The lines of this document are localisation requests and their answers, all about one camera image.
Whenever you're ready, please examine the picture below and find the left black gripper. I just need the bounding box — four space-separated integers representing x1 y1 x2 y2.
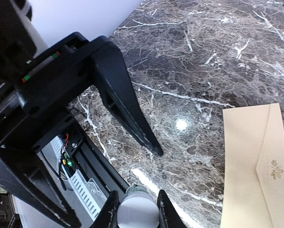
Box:
0 32 97 151

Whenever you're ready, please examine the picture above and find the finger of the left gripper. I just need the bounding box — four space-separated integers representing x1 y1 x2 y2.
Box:
0 147 81 228
90 36 164 156

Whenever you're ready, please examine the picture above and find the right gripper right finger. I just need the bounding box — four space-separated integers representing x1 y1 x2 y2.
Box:
157 190 186 228

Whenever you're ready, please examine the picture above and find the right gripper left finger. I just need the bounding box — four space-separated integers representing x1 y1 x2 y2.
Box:
90 190 119 228

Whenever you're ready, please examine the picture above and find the white glue bottle cap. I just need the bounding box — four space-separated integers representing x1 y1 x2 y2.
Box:
117 191 159 228

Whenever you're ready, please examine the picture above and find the brown kraft envelope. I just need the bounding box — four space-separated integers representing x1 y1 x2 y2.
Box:
220 103 284 228

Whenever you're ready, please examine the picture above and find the small white-capped glue bottle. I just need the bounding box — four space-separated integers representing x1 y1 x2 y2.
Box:
124 184 149 198

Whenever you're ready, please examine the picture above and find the white slotted cable duct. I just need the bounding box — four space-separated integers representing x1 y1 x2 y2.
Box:
13 136 107 228

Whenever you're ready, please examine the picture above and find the black front frame rail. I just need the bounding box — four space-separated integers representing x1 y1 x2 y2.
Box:
65 112 129 200

